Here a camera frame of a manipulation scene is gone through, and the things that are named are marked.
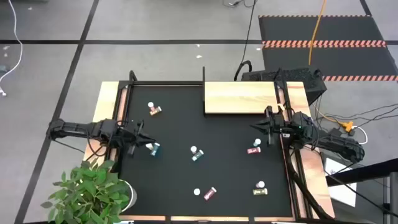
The light wooden shelf board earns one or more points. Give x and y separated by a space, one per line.
239 98

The black table mat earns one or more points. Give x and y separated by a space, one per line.
217 174

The black perforated computer case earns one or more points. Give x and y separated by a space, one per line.
298 74

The yellow translucent pill bottle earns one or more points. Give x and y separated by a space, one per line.
156 110
149 145
259 191

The white plant pot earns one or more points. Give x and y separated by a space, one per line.
133 196

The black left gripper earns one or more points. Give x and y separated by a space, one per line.
129 133

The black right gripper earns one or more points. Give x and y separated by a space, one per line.
280 126

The black hazard-striped floor mat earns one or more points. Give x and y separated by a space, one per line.
342 28

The green leafy potted plant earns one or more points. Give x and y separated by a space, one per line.
90 189

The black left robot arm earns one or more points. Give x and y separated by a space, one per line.
77 128

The grey metal post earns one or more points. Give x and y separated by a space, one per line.
393 199

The white paper sheet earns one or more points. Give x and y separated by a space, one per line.
342 193

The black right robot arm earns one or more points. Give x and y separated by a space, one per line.
342 146

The black metal bar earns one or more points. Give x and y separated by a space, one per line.
373 169

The orange power strip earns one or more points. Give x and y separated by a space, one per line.
347 126

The black aluminium table frame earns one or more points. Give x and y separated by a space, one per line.
164 83

